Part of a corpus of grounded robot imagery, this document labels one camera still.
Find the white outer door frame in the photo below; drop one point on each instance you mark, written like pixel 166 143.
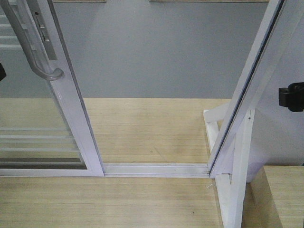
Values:
pixel 242 51

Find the grey door handle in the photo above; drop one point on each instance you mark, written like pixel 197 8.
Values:
pixel 20 18

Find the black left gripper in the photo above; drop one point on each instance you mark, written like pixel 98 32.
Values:
pixel 2 72

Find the white wooden support brace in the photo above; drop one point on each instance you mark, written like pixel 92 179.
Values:
pixel 231 185

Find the wooden platform base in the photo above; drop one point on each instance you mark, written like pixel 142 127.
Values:
pixel 130 130

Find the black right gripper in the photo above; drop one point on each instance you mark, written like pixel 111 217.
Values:
pixel 292 97

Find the grey door lock plate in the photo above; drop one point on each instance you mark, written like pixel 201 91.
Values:
pixel 42 29

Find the white sliding glass door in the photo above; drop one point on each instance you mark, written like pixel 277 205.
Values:
pixel 44 125

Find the light wooden box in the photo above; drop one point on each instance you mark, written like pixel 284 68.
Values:
pixel 278 193

